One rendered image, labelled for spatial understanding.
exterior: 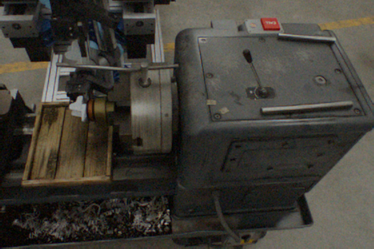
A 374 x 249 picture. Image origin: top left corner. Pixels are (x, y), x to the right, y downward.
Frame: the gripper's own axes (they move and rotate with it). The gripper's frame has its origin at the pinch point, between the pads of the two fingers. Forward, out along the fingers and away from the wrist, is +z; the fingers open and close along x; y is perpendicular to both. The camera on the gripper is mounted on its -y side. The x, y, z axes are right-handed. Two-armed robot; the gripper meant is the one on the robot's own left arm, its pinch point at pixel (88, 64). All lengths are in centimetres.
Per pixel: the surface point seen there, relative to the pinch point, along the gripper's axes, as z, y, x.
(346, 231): 131, -136, -25
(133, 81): 7.5, -11.9, -3.1
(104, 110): 19.7, -1.9, -5.4
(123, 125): 21.7, -8.1, 0.4
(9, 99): 24.3, 33.9, -21.0
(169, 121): 17.0, -22.5, 5.5
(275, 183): 49, -63, 4
